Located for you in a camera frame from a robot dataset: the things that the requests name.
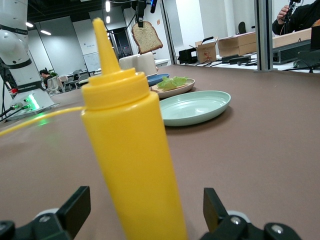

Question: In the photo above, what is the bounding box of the mint green plate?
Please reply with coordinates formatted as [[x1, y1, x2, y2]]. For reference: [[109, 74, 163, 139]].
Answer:
[[158, 90, 232, 127]]

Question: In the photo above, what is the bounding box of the blue plate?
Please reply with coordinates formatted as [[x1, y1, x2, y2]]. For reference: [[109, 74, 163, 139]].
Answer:
[[146, 73, 171, 88]]

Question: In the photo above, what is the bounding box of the white wall whiteboard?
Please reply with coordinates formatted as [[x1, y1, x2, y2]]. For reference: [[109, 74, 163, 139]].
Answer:
[[82, 52, 102, 73]]

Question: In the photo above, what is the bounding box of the open cardboard box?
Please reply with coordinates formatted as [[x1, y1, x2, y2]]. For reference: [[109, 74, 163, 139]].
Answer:
[[194, 36, 219, 63]]

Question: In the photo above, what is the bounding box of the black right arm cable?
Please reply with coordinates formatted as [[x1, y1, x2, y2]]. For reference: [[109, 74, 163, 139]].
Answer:
[[0, 63, 16, 121]]

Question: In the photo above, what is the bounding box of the white toaster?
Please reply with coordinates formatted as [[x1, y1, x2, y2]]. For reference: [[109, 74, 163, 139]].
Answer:
[[118, 51, 159, 77]]

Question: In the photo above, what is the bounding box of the yellow squeeze bottle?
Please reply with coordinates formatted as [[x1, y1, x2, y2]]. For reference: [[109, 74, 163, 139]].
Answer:
[[0, 17, 189, 240]]

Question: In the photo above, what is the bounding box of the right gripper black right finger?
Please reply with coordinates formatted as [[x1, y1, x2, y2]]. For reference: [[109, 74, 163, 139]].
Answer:
[[198, 187, 303, 240]]

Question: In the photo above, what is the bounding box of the green lettuce leaf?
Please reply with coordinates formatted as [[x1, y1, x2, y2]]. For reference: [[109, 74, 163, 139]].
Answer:
[[156, 76, 189, 91]]

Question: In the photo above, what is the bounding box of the black desk cable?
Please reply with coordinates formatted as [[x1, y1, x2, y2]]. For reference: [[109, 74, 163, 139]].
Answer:
[[291, 58, 320, 75]]

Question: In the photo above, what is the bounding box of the long black rack unit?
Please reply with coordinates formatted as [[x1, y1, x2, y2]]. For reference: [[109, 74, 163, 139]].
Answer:
[[272, 39, 312, 64]]

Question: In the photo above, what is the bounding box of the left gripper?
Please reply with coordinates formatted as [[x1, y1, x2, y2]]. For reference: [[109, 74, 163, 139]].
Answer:
[[134, 0, 148, 28]]

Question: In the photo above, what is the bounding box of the seated person in black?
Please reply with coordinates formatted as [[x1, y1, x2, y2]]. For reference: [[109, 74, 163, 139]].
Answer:
[[39, 69, 55, 89]]

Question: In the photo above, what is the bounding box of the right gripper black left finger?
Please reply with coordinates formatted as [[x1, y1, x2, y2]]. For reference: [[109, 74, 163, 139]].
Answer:
[[0, 186, 91, 240]]

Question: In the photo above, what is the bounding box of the white office chair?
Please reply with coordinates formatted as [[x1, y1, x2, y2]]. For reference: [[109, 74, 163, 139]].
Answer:
[[46, 76, 61, 95]]

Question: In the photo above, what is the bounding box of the beige plate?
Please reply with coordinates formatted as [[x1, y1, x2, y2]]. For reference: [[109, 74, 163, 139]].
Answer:
[[149, 78, 196, 99]]

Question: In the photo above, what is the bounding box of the operator bare hand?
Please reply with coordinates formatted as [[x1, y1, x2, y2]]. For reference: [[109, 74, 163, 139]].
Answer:
[[276, 4, 291, 25]]

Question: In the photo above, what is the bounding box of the black boxy case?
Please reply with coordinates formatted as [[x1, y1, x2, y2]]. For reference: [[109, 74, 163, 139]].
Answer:
[[178, 48, 199, 65]]

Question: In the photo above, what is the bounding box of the long cardboard box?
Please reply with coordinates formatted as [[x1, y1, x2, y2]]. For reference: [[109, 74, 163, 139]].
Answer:
[[272, 27, 313, 50]]

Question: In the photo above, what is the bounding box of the black power adapter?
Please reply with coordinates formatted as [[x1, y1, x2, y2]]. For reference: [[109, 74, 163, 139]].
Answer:
[[221, 54, 252, 66]]

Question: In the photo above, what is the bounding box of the black handheld control device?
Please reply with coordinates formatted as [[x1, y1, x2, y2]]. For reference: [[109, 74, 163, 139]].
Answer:
[[283, 0, 301, 29]]

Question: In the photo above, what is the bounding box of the flat cardboard box stack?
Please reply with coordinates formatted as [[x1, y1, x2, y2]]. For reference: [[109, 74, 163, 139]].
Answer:
[[216, 32, 258, 58]]

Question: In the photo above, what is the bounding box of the operator black sleeved arm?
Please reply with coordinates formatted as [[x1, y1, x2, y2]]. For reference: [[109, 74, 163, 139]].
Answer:
[[271, 0, 320, 36]]

